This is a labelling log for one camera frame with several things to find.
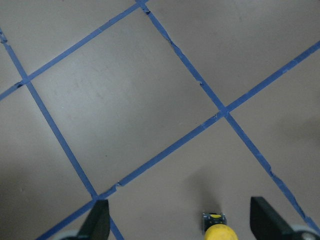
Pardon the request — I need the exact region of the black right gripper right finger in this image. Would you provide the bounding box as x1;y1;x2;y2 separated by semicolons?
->
250;196;295;240

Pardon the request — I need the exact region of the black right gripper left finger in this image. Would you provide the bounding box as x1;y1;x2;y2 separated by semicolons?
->
77;199;110;240

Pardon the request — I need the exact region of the yellow push button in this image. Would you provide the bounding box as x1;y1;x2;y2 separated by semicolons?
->
202;212;238;240

